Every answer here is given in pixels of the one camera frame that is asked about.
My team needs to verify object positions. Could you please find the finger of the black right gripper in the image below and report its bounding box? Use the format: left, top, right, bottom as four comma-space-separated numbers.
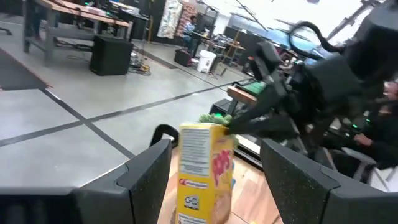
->
225, 116, 299, 141
229, 85, 290, 127

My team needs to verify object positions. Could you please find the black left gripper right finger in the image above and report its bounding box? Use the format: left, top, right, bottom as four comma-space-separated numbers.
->
261, 139, 398, 224

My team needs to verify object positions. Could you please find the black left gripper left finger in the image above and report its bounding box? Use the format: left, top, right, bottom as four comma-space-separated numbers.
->
0, 139, 173, 224

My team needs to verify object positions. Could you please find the blue Rice Krispies box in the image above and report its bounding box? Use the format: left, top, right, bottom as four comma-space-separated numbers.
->
231, 161, 238, 189

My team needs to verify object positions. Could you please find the yellow Corn Pops box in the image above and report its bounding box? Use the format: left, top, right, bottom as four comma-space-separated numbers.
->
175, 122, 236, 224

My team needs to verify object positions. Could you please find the wooden table with green mat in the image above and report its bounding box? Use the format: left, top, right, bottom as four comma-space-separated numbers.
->
226, 80, 267, 106

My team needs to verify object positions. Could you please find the green plant in woven pot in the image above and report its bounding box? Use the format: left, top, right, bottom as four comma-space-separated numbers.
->
198, 113, 239, 147

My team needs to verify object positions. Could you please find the person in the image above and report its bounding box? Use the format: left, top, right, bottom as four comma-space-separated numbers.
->
182, 15, 199, 56
353, 80, 398, 170

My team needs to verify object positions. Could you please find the white bin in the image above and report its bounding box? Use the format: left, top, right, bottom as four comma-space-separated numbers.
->
196, 49, 217, 74

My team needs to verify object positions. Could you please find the small black box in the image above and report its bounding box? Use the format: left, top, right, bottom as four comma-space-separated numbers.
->
174, 49, 192, 67

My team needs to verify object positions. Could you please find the floral fabric banner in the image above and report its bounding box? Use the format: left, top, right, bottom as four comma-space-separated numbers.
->
157, 0, 183, 40

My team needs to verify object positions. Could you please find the black cabinet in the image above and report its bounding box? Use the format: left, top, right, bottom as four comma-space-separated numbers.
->
90, 35, 134, 77

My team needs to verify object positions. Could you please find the wooden workbench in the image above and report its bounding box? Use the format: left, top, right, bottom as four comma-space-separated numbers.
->
23, 0, 131, 62

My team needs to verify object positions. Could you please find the black metal table frame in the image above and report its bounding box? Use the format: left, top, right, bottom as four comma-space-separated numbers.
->
234, 144, 264, 169

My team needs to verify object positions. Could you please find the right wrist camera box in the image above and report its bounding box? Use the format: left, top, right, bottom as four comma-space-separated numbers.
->
251, 40, 285, 85

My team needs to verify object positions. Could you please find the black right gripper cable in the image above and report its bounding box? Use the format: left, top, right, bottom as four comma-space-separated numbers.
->
287, 21, 346, 62

